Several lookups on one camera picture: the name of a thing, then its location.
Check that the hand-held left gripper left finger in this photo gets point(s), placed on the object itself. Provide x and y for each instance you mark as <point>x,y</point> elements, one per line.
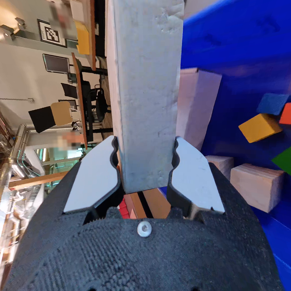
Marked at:
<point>91,179</point>

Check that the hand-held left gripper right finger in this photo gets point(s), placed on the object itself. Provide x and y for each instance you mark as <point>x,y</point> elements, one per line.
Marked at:
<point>195,179</point>

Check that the plain wooden cube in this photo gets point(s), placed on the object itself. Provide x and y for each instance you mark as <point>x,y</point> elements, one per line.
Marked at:
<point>221,164</point>
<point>254,186</point>

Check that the yellow cube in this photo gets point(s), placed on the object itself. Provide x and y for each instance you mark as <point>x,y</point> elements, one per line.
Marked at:
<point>259,128</point>

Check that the green cube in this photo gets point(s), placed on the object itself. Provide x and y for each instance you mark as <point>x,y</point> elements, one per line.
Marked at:
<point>283,160</point>

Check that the white cardboard box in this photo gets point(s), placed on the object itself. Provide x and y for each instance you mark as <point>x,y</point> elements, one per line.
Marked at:
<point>147,91</point>

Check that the blue cube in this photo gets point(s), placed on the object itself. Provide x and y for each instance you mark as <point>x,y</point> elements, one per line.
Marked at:
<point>271,104</point>

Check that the orange cube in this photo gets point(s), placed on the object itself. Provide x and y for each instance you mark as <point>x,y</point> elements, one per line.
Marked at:
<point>286,114</point>

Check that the yellow box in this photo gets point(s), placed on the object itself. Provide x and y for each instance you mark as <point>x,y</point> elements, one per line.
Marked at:
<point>83,38</point>

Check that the black office chair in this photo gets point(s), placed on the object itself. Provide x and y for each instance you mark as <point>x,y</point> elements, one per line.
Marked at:
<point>99,104</point>

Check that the black and tan panel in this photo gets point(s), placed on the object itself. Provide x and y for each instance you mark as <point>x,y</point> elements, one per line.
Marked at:
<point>50,116</point>

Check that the long wooden desk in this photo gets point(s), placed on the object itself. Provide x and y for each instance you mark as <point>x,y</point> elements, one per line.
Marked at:
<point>80,100</point>

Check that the metal conduit pipe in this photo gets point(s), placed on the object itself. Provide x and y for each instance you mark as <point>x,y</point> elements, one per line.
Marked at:
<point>18,99</point>

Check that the grey framed monitor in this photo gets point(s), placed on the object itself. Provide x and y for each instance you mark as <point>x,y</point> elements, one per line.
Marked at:
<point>56,63</point>

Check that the blue table mat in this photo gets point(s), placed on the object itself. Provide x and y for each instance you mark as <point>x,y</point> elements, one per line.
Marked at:
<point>245,56</point>

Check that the black and white marker poster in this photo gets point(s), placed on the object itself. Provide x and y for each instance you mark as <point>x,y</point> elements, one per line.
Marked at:
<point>51,33</point>

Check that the white spotlight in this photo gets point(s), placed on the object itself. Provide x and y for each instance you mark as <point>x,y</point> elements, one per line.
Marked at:
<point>20,22</point>
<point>8,31</point>

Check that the silver metal duct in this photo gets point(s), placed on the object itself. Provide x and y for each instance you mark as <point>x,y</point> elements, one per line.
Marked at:
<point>17,145</point>

